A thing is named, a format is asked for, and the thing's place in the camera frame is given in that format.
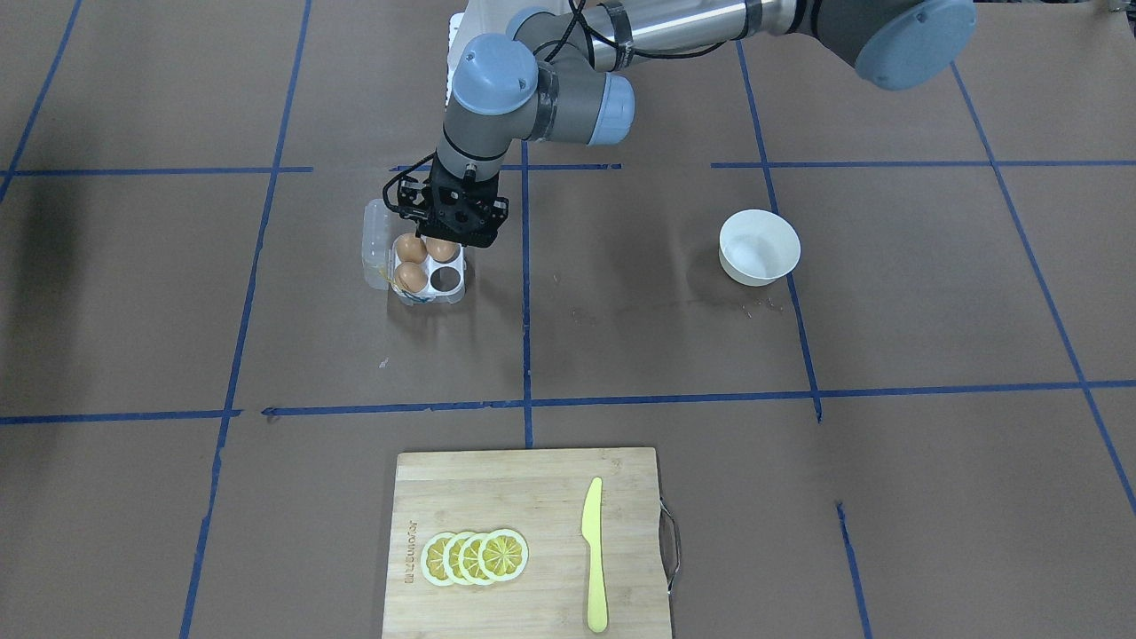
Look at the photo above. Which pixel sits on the brown egg upper slot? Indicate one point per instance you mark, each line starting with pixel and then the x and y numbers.
pixel 410 248

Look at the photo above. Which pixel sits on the brown egg from bowl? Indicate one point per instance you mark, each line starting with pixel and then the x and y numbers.
pixel 442 251

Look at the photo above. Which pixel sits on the brown egg slot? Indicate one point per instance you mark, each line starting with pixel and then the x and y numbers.
pixel 410 248
pixel 411 278

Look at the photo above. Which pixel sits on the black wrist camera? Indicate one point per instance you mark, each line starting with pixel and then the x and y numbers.
pixel 408 198

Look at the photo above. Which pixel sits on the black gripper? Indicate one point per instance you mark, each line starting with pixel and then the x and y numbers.
pixel 411 199

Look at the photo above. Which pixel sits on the lemon slice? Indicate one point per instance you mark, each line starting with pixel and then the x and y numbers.
pixel 452 558
pixel 469 560
pixel 434 560
pixel 504 554

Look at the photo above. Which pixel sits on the lemon slice top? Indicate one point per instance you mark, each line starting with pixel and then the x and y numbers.
pixel 504 554

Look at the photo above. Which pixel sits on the bamboo cutting board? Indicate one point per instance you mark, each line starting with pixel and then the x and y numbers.
pixel 542 543

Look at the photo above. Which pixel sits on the yellow plastic knife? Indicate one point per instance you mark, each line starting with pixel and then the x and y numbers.
pixel 597 616

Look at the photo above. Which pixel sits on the brown egg lower slot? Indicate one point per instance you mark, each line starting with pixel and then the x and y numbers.
pixel 411 278

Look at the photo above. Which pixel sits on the white round bowl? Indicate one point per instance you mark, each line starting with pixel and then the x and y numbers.
pixel 757 247

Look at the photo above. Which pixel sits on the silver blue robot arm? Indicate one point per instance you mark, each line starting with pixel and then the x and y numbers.
pixel 558 77

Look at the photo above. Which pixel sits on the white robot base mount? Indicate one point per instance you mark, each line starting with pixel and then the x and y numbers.
pixel 453 52

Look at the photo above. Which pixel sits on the clear plastic egg carton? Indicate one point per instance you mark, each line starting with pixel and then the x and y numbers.
pixel 380 228

